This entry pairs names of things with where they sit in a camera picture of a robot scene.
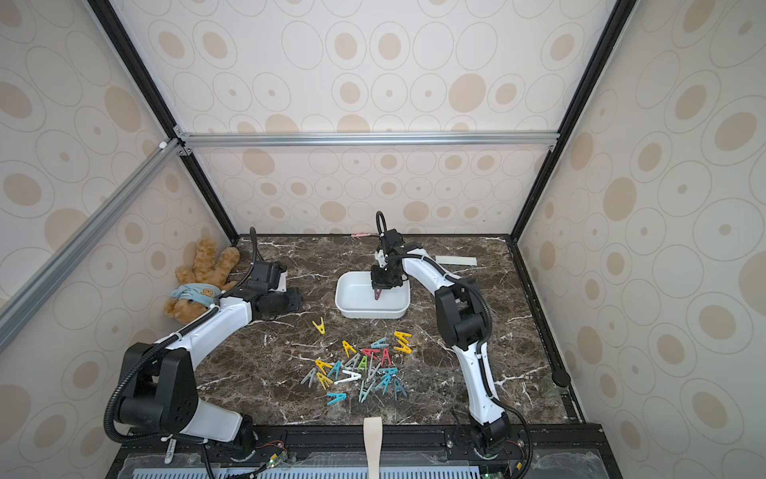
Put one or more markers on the white clothespin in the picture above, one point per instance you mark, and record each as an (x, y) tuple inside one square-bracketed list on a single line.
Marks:
[(347, 375)]

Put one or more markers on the beige tape strip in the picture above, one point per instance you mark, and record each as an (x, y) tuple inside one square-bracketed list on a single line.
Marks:
[(372, 436)]

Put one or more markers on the teal clothespin bottom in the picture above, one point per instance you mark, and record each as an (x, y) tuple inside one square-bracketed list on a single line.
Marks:
[(335, 398)]

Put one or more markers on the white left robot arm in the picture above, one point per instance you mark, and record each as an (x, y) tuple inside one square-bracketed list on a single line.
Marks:
[(156, 395)]

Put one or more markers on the yellow clothespin pile top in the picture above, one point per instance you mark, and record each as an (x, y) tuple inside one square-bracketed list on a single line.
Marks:
[(349, 350)]

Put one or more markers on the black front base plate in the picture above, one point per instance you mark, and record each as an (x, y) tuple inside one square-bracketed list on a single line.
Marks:
[(407, 451)]

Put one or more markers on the brown teddy bear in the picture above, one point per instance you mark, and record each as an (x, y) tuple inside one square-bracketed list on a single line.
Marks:
[(201, 283)]

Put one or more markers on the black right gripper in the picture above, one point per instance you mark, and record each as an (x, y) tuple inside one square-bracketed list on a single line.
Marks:
[(384, 282)]

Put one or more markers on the teal clothespin top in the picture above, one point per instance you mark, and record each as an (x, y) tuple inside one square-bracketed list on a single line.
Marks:
[(380, 343)]

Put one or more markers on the yellow clothespin apart from pile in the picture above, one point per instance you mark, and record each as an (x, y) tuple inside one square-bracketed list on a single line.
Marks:
[(321, 328)]

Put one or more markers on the left diagonal aluminium rail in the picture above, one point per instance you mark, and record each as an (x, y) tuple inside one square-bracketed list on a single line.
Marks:
[(21, 308)]

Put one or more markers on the white plastic storage box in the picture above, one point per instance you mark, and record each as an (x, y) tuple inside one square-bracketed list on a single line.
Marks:
[(355, 298)]

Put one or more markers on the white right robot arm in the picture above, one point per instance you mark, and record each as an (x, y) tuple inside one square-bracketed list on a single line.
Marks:
[(465, 324)]

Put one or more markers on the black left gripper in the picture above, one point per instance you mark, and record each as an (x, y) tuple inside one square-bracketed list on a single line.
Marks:
[(296, 303)]

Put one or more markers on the horizontal aluminium rail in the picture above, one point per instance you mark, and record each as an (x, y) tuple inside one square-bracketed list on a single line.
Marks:
[(377, 139)]

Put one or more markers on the yellow clothespin pile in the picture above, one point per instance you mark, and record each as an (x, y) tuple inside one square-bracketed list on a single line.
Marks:
[(349, 350), (323, 366)]

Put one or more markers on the grey clothespin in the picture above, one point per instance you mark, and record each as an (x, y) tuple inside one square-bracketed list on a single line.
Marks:
[(309, 379)]

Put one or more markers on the teal clothespin left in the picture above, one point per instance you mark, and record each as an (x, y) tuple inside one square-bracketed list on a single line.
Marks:
[(334, 372)]

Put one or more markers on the white paper strip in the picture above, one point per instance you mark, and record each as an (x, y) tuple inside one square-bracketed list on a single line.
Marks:
[(454, 260)]

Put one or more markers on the teal clothespin right cluster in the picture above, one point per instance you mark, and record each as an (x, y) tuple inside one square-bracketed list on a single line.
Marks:
[(386, 378)]

